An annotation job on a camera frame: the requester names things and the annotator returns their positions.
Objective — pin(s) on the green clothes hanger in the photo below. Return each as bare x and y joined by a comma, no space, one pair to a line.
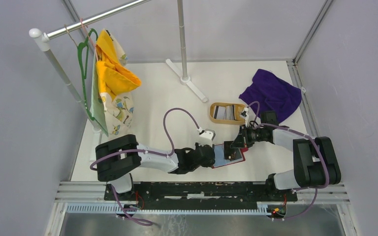
83,55

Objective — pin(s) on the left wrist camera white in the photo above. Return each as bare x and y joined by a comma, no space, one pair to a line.
206,137

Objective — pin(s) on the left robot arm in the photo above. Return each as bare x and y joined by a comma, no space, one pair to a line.
115,160

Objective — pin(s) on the silver credit card in tray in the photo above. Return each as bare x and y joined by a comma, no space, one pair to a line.
224,112

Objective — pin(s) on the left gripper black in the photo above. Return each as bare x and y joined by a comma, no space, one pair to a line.
209,163

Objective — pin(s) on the white cable duct strip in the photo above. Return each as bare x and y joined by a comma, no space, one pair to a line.
109,208

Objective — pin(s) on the metal clothes rack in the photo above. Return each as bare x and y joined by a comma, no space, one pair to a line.
42,40

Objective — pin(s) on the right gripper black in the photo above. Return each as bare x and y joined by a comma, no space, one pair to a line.
238,142

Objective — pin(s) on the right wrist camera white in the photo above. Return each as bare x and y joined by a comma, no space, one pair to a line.
245,115

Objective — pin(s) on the black credit card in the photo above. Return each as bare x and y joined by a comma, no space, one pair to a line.
229,152

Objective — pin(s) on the yellow dinosaur print garment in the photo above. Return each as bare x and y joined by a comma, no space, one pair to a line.
112,83

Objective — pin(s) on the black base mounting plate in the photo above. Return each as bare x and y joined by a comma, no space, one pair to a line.
205,195

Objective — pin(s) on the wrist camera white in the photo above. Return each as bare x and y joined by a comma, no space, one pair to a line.
245,115
206,137

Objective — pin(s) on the oval wooden tray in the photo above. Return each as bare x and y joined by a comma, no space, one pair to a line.
238,110

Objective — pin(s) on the purple cloth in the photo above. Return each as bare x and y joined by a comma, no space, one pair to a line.
270,93

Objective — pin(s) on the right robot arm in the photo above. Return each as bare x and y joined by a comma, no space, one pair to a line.
315,163

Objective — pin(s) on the red card holder wallet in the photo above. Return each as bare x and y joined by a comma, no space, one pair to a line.
219,156

